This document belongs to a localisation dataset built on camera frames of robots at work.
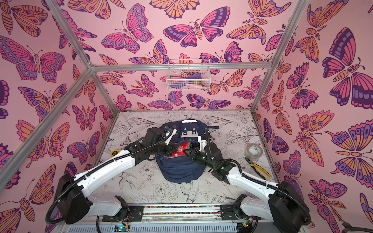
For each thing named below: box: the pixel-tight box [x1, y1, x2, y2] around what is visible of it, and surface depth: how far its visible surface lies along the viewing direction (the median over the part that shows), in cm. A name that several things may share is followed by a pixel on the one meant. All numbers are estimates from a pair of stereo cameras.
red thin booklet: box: [167, 140, 191, 160], surface depth 79 cm
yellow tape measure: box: [110, 149, 121, 158], surface depth 96 cm
